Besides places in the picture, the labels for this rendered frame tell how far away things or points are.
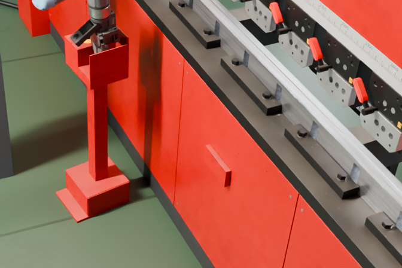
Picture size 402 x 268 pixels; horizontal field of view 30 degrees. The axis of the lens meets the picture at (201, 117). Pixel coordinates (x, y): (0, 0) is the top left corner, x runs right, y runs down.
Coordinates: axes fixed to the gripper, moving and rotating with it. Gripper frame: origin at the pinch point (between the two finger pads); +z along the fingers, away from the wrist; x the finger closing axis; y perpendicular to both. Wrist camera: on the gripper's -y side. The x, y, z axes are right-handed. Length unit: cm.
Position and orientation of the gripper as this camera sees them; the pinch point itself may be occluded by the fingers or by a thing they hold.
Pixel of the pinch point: (99, 62)
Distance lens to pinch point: 277.8
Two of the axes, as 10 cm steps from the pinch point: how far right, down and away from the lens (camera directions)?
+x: -5.7, -5.4, 6.2
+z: 0.0, 7.5, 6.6
